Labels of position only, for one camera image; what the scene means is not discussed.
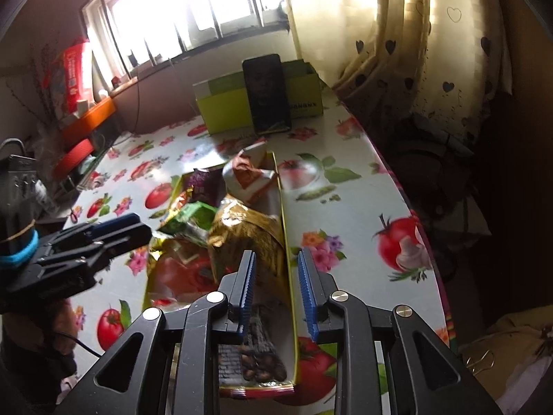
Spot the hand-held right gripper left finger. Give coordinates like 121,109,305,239
54,250,257,415

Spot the window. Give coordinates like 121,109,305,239
80,0,294,81

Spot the red printed carton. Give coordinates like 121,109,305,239
52,37,93,117

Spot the green snack bag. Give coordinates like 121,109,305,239
158,201,217,247

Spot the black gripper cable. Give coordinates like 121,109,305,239
52,332,104,359

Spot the purple snack packet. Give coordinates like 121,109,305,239
184,168,225,206

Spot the yellow-green cardboard tray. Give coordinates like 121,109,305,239
142,151,299,398

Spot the orange storage box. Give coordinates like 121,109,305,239
60,95,116,139

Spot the thin dark hanging cable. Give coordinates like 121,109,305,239
114,79,143,145

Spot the dark snack packet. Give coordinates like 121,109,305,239
218,303,297,398

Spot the beige cloth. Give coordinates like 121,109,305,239
458,311,553,411

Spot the red woven basket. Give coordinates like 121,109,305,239
52,138,96,178

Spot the black smartphone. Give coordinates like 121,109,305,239
242,53,292,135

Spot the white and orange snack bag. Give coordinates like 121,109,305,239
222,138,277,204

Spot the yellow-green cardboard box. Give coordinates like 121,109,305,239
192,61,325,135

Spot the cream heart print curtain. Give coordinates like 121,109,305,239
285,0,515,148

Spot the person's left hand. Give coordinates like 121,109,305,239
38,300,81,355

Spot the yellow snack bag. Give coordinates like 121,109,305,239
206,196,286,307

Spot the clear peanut bag green label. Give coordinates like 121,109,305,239
149,242,221,310

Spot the fruit print tablecloth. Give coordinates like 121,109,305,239
52,91,452,415

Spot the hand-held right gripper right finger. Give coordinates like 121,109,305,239
297,247,504,415

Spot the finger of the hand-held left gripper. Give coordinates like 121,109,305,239
52,213,143,245
35,224,154,279

